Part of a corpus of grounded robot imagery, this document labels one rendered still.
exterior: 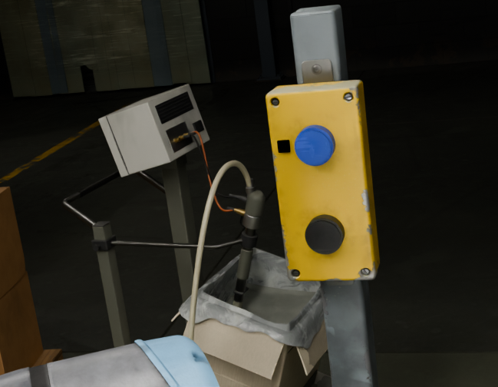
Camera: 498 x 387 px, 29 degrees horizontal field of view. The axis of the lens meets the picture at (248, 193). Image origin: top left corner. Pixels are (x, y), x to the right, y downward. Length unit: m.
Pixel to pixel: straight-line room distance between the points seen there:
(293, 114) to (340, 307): 0.30
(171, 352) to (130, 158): 2.17
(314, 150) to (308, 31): 0.16
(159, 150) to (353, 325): 1.58
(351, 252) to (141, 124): 1.68
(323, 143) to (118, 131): 1.76
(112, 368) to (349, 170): 0.56
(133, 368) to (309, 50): 0.62
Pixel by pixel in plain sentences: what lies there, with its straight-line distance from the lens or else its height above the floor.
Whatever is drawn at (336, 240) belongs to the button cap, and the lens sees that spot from 1.25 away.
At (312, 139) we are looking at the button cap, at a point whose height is 1.49.
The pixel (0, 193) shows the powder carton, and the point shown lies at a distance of 3.78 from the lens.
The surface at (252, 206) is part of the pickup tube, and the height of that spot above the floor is 1.00.
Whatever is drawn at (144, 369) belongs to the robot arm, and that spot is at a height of 1.45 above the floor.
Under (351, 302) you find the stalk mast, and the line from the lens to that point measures 1.36.
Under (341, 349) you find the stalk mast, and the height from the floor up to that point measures 1.16.
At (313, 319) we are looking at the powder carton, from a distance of 2.74.
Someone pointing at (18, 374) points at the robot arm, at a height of 1.45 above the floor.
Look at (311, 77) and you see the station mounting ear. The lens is 1.27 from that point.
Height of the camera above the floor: 1.78
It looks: 16 degrees down
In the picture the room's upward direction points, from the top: 8 degrees counter-clockwise
